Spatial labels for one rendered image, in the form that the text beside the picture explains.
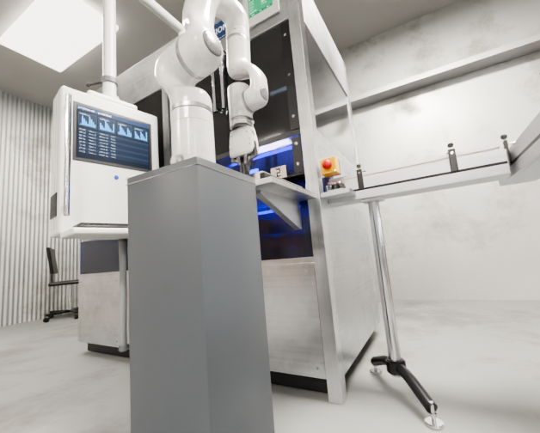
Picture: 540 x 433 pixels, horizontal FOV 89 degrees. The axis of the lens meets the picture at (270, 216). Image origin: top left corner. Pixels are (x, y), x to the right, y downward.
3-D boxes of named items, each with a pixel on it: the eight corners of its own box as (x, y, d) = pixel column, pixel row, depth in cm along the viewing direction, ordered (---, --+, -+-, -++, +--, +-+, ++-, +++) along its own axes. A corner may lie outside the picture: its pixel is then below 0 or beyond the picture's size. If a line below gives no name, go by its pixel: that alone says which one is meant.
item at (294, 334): (180, 321, 299) (176, 240, 311) (382, 334, 198) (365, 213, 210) (77, 353, 213) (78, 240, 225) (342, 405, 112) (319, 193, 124)
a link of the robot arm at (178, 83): (187, 100, 73) (184, 19, 76) (149, 124, 84) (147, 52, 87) (221, 116, 83) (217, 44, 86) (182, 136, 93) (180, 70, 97)
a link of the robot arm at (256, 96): (269, 33, 102) (273, 108, 97) (237, 55, 112) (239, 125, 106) (254, 17, 95) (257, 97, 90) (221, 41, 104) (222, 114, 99)
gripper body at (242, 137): (259, 126, 100) (261, 155, 99) (236, 134, 105) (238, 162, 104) (247, 118, 94) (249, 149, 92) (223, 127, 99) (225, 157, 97)
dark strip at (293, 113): (295, 173, 132) (280, 24, 143) (303, 171, 130) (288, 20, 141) (294, 173, 131) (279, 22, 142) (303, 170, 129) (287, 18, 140)
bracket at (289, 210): (296, 229, 128) (293, 202, 130) (302, 228, 127) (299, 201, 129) (255, 226, 99) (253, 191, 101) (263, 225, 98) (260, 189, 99)
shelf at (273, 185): (211, 220, 166) (211, 216, 166) (322, 200, 131) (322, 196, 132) (138, 213, 125) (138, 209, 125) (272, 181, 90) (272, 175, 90)
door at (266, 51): (230, 151, 154) (223, 56, 162) (300, 129, 133) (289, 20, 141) (229, 151, 154) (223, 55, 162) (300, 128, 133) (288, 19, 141)
